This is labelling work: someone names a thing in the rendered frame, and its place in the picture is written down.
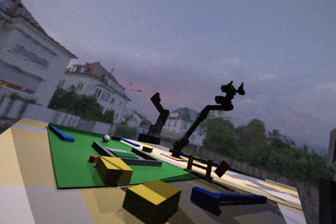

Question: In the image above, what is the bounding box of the yellow cube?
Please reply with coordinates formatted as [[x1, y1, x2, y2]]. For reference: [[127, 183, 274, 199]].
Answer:
[[142, 145, 153, 153], [122, 179, 181, 224], [95, 156, 133, 184]]

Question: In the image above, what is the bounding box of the green putting mat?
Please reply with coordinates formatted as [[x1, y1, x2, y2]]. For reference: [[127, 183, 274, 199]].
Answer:
[[47, 127, 201, 190]]

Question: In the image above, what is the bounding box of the small red block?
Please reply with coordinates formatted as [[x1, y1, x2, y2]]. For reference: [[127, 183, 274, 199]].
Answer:
[[89, 155, 98, 163]]

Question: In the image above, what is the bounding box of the white golf ball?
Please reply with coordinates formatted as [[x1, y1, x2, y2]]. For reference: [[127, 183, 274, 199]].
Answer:
[[102, 135, 110, 143]]

